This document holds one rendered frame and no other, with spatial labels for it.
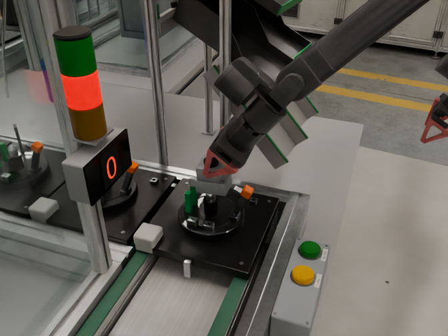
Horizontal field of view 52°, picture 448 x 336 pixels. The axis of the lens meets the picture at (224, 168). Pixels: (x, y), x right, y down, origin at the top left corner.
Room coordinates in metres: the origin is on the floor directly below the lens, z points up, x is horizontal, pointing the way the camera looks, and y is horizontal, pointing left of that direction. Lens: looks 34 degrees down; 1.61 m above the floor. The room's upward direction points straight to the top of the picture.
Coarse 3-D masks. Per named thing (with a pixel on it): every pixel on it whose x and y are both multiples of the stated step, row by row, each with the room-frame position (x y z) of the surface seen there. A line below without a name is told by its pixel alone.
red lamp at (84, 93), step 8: (96, 72) 0.60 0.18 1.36; (64, 80) 0.59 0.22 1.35; (72, 80) 0.58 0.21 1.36; (80, 80) 0.58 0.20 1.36; (88, 80) 0.59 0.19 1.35; (96, 80) 0.60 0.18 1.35; (64, 88) 0.59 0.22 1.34; (72, 88) 0.58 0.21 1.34; (80, 88) 0.58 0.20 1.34; (88, 88) 0.59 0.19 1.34; (96, 88) 0.60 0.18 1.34; (72, 96) 0.58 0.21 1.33; (80, 96) 0.58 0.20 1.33; (88, 96) 0.59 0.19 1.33; (96, 96) 0.59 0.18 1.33; (72, 104) 0.58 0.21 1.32; (80, 104) 0.58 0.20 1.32; (88, 104) 0.58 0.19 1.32; (96, 104) 0.59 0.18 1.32
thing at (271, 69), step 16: (192, 0) 1.01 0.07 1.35; (208, 0) 1.14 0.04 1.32; (240, 0) 1.10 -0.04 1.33; (176, 16) 1.03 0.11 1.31; (192, 16) 1.01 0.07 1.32; (208, 16) 0.99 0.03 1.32; (240, 16) 1.10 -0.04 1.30; (256, 16) 1.07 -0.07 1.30; (192, 32) 1.01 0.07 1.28; (208, 32) 0.99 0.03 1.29; (240, 32) 1.09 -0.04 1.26; (256, 32) 1.07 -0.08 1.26; (240, 48) 1.02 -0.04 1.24; (256, 48) 1.05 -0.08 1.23; (272, 48) 1.05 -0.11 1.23; (256, 64) 0.99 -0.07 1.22; (272, 64) 1.01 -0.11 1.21
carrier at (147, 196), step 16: (144, 176) 0.90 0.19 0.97; (160, 176) 0.90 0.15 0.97; (112, 192) 0.81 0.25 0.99; (128, 192) 0.81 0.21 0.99; (144, 192) 0.84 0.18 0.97; (160, 192) 0.84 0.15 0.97; (112, 208) 0.77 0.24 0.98; (128, 208) 0.78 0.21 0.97; (144, 208) 0.78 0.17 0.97; (112, 224) 0.73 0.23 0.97; (128, 224) 0.73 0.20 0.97; (112, 240) 0.69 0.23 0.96; (128, 240) 0.68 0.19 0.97
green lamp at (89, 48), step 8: (56, 40) 0.59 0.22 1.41; (80, 40) 0.59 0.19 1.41; (88, 40) 0.60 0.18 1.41; (56, 48) 0.59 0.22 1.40; (64, 48) 0.58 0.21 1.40; (72, 48) 0.58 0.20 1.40; (80, 48) 0.59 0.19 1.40; (88, 48) 0.59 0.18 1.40; (64, 56) 0.58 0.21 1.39; (72, 56) 0.58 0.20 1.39; (80, 56) 0.58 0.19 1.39; (88, 56) 0.59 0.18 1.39; (64, 64) 0.58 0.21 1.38; (72, 64) 0.58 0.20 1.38; (80, 64) 0.58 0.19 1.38; (88, 64) 0.59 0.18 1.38; (96, 64) 0.61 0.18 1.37; (64, 72) 0.59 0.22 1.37; (72, 72) 0.58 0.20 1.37; (80, 72) 0.58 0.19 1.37; (88, 72) 0.59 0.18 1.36
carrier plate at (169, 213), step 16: (176, 192) 0.84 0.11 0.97; (160, 208) 0.78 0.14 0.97; (176, 208) 0.78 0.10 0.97; (256, 208) 0.78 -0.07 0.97; (272, 208) 0.78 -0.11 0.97; (160, 224) 0.73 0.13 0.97; (176, 224) 0.73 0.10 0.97; (256, 224) 0.73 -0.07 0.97; (160, 240) 0.68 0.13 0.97; (176, 240) 0.68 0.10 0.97; (192, 240) 0.68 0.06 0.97; (224, 240) 0.68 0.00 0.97; (240, 240) 0.68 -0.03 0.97; (256, 240) 0.68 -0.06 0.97; (160, 256) 0.65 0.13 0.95; (176, 256) 0.64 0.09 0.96; (192, 256) 0.64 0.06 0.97; (208, 256) 0.64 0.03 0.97; (224, 256) 0.64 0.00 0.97; (240, 256) 0.64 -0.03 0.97; (256, 256) 0.64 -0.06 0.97; (224, 272) 0.61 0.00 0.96; (240, 272) 0.60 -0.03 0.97
